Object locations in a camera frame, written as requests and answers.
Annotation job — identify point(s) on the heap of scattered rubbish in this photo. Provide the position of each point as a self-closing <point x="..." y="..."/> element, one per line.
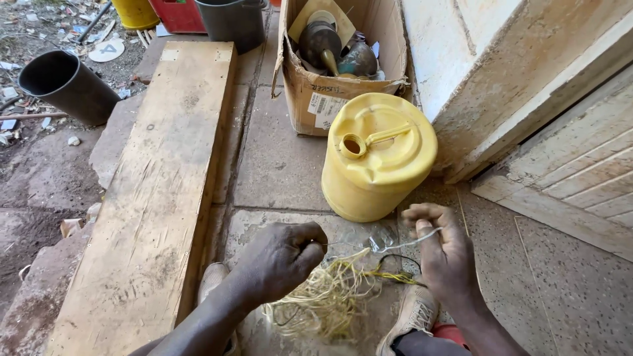
<point x="44" y="64"/>

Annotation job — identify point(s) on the clear plastic wrapper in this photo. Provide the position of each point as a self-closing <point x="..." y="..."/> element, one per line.
<point x="381" y="240"/>

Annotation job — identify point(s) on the red plastic crate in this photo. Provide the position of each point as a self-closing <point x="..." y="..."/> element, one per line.
<point x="178" y="15"/>

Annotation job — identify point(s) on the white wooden door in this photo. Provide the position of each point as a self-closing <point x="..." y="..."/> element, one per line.
<point x="568" y="168"/>

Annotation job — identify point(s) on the long wooden board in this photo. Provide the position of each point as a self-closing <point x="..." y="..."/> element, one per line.
<point x="148" y="198"/>

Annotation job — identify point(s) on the black plastic pipe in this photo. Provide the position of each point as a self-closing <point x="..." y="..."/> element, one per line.
<point x="69" y="86"/>

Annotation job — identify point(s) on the white round disc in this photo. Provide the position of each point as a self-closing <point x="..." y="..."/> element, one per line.
<point x="107" y="50"/>

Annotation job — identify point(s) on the cardboard box with metal items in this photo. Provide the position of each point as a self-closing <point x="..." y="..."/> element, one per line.
<point x="341" y="64"/>

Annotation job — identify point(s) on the red sock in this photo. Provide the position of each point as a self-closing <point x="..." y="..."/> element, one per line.
<point x="450" y="334"/>

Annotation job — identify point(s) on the dark metal rod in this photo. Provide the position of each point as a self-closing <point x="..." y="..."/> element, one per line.
<point x="94" y="20"/>

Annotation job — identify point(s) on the person's left fingers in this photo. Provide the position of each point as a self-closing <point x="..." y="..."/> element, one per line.
<point x="309" y="247"/>

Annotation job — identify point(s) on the grey plastic bucket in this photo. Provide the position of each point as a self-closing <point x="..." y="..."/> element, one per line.
<point x="232" y="22"/>

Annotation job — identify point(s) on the person's left hand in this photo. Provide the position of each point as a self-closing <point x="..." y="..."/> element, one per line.
<point x="277" y="262"/>

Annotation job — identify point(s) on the beige left shoe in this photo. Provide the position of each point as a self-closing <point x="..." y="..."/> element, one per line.
<point x="215" y="296"/>

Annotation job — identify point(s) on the person's right hand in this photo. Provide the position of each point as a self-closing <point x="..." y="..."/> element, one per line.
<point x="445" y="252"/>

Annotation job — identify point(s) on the beige right shoe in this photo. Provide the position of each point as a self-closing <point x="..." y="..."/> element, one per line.
<point x="410" y="316"/>

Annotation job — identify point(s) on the yellow plastic jerrycan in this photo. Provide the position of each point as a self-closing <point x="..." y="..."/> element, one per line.
<point x="378" y="156"/>

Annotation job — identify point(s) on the yellow plastic bucket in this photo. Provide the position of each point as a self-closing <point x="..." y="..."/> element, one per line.
<point x="135" y="12"/>

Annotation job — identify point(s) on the tangle of yellow fibre strands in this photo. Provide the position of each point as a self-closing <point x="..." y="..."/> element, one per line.
<point x="326" y="296"/>

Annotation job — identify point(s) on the beige shoe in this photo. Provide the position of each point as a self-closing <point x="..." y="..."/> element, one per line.
<point x="215" y="296"/>
<point x="410" y="316"/>

